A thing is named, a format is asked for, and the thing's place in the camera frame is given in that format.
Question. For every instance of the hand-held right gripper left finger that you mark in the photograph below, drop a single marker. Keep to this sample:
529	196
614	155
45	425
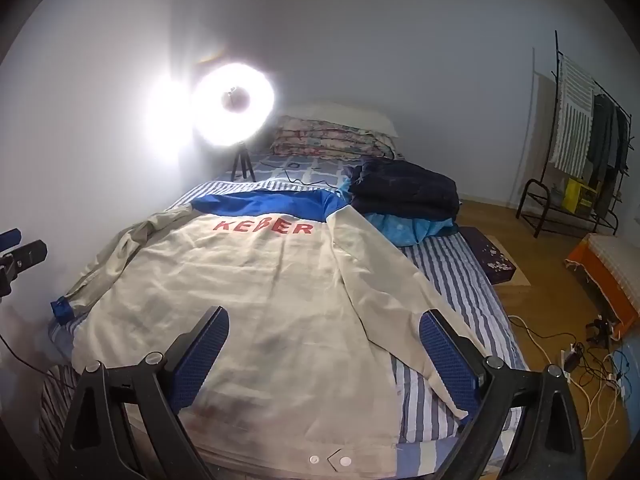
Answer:
200	355

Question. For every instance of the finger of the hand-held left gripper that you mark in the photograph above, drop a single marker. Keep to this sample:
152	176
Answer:
27	255
9	239

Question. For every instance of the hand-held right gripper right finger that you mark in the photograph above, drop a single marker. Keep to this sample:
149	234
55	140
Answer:
445	355

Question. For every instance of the beige and blue jacket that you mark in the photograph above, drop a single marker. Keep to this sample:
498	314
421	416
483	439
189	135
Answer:
280	310

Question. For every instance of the dark hanging clothes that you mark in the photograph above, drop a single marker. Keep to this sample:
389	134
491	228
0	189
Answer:
605	135

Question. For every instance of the black clothes rack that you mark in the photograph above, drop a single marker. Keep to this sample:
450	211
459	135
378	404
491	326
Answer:
556	50

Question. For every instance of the white power strip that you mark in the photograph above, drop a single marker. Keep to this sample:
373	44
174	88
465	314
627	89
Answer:
570	362

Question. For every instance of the light blue cloth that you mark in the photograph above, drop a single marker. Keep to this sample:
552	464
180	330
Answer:
400	230

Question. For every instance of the dark striped bed sheet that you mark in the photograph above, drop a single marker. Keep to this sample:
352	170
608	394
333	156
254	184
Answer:
55	410

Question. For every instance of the small black device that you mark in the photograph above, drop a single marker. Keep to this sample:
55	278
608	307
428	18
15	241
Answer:
600	330

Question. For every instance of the folded navy garment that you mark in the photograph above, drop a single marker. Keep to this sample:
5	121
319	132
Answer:
405	190

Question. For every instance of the orange covered bench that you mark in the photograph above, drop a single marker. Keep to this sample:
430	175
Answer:
600	275

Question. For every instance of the blue object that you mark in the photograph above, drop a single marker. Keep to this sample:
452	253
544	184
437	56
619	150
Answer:
631	375

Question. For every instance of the black tripod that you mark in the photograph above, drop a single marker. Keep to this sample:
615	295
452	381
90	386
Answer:
243	157

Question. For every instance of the yellow box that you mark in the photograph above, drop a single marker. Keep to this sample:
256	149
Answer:
577	197

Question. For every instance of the blue checked bedsheet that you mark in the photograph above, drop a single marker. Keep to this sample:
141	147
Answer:
310	165

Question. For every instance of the floral quilt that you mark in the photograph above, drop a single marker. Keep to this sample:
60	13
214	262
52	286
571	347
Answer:
325	140

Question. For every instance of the white leaning board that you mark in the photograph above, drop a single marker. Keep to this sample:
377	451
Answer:
537	125

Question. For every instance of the striped hanging towel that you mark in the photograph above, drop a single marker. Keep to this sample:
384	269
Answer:
572	120

